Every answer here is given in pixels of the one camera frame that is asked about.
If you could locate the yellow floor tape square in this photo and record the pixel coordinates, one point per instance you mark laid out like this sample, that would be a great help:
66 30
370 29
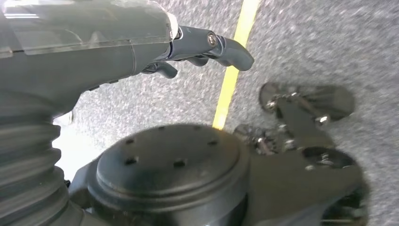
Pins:
232 78

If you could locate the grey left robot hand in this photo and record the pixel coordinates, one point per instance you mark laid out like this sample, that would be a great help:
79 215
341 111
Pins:
78 62

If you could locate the white panel with blue edge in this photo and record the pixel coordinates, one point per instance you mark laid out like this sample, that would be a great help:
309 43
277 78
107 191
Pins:
74 146

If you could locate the dark robot foot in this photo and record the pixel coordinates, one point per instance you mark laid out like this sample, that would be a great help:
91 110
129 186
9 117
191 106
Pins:
330 99

